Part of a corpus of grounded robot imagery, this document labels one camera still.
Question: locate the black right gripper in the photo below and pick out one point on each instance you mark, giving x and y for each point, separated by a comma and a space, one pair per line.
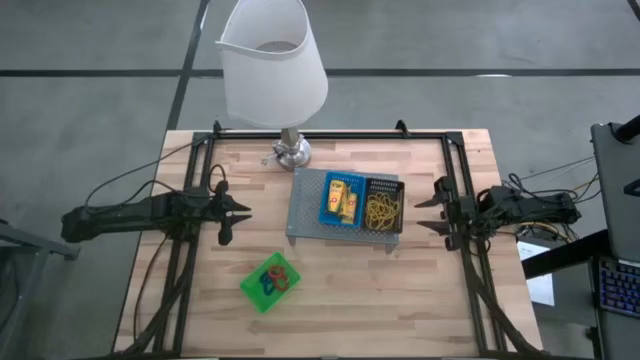
452, 212

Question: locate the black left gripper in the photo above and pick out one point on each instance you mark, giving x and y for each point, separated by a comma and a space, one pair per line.
223, 210

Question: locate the yellow rubber band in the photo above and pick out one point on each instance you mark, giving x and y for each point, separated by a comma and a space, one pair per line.
392, 220
372, 202
391, 202
375, 220
382, 212

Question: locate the black plastic basket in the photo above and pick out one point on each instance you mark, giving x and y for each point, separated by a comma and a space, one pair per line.
372, 187

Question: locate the grey perforated metal riser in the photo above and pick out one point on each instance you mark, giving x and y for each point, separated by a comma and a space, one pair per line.
305, 210

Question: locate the green plastic basket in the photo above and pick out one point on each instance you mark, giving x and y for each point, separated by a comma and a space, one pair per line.
255, 292

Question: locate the blue plastic basket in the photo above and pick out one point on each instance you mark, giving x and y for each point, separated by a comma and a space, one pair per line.
325, 217

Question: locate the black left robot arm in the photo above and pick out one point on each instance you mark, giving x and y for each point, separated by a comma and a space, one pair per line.
130, 215

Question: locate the black desk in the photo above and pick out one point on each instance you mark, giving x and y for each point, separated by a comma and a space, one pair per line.
565, 255

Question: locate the white shade table lamp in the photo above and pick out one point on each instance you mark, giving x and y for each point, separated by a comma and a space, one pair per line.
272, 85

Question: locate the white paper sheet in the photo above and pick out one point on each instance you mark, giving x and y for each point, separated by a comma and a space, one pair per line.
540, 290

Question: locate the black backlit keyboard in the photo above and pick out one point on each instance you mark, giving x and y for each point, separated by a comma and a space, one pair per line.
620, 287

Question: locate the grey metal stand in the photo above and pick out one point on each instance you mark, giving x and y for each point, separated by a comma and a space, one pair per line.
30, 245

